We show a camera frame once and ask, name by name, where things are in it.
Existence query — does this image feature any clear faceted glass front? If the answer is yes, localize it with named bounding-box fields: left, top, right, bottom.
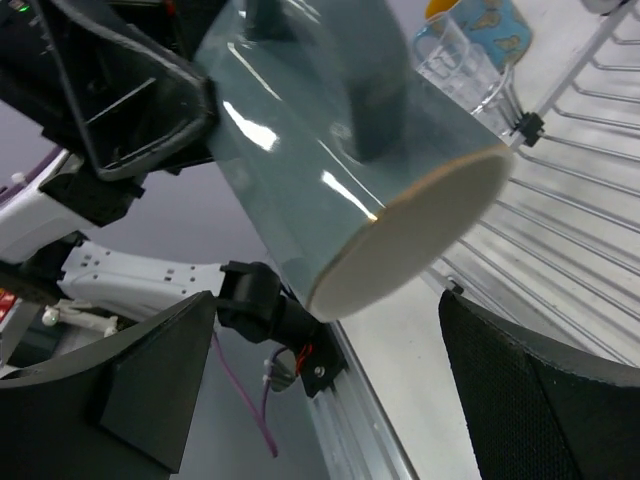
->
left=410, top=12, right=512, bottom=139

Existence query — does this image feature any aluminium frame rail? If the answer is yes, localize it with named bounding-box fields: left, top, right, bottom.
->
left=300, top=323, right=418, bottom=479

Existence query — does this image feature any blue butterfly ceramic mug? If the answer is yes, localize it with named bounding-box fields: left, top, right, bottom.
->
left=425, top=0, right=533, bottom=71

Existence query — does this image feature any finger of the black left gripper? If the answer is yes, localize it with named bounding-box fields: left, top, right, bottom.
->
left=33, top=1, right=215, bottom=181

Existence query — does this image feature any grey faceted ceramic mug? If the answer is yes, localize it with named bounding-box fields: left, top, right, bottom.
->
left=195, top=1, right=514, bottom=322

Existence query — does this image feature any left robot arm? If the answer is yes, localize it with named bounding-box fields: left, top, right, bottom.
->
left=1, top=1, right=224, bottom=227

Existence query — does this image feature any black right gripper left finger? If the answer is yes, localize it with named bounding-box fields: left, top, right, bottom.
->
left=1, top=292, right=216, bottom=479

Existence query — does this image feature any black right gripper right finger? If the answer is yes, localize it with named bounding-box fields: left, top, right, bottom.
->
left=438, top=291, right=639, bottom=479

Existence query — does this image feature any silver wire dish rack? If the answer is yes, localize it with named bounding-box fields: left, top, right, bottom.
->
left=424, top=1, right=639, bottom=366

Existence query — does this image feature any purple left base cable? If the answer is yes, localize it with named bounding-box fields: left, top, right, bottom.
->
left=209, top=329, right=291, bottom=459

